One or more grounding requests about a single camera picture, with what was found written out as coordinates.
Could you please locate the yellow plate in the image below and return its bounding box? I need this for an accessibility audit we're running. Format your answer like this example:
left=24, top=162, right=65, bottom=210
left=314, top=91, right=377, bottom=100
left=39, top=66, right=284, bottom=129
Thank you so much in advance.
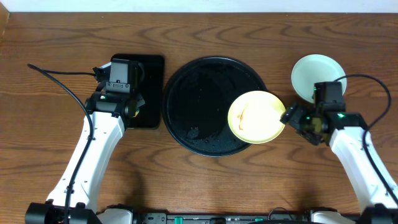
left=228, top=91, right=285, bottom=144

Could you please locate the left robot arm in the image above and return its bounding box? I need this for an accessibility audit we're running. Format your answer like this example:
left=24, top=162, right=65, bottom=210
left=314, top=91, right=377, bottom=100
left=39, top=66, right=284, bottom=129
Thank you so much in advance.
left=25, top=80, right=137, bottom=223

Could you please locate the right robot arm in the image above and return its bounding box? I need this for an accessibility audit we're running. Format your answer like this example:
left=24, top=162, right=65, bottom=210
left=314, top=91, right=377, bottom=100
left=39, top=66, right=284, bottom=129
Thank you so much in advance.
left=280, top=101, right=397, bottom=223

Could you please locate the black rectangular tray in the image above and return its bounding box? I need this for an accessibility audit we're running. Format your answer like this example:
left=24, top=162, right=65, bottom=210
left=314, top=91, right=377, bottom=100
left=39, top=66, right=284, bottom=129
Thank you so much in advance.
left=111, top=54, right=165, bottom=129

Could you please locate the black round tray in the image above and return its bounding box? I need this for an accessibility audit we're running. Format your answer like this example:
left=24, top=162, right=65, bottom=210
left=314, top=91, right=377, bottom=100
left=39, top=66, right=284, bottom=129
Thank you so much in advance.
left=162, top=56, right=267, bottom=157

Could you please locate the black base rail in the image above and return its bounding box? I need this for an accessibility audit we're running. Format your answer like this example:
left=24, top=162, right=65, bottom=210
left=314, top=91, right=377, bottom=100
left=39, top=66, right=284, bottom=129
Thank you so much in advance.
left=99, top=207, right=315, bottom=224

